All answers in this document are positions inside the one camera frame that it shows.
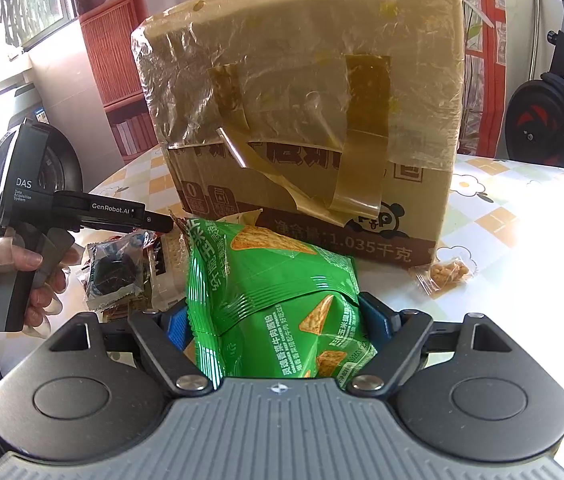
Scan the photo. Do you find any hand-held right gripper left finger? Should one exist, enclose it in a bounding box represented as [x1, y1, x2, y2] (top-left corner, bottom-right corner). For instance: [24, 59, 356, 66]
[49, 302, 213, 395]

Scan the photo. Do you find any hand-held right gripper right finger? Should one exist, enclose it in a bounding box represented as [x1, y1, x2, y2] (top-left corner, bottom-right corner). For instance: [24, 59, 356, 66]
[351, 292, 507, 392]

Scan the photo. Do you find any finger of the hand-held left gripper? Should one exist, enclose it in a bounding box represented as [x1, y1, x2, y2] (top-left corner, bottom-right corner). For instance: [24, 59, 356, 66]
[132, 210, 177, 235]

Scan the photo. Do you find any green chip bag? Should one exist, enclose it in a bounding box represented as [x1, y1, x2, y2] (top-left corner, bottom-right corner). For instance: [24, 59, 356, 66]
[184, 217, 377, 393]

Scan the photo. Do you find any plastic-lined cardboard box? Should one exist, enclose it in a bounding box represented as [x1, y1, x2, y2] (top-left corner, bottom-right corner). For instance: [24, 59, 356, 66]
[130, 0, 468, 267]

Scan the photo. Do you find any grey washing machine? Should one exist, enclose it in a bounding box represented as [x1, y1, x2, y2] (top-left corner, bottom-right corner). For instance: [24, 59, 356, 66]
[0, 67, 85, 241]

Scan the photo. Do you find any cracker sandwich packet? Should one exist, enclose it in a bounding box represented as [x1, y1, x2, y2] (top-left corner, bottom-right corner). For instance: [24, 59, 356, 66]
[147, 232, 193, 311]

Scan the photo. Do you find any clear dark cookie packet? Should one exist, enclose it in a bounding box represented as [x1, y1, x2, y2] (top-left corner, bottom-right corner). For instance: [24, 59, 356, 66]
[79, 237, 155, 311]

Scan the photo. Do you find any clear peanut packet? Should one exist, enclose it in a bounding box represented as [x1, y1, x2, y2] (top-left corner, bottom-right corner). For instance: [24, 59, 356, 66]
[409, 255, 478, 301]

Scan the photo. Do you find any checkered floral tablecloth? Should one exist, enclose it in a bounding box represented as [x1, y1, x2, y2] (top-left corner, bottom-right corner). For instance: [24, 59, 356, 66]
[82, 152, 564, 361]

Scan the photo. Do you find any thin metal pole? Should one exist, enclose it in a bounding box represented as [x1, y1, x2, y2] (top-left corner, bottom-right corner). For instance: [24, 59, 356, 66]
[529, 0, 546, 96]

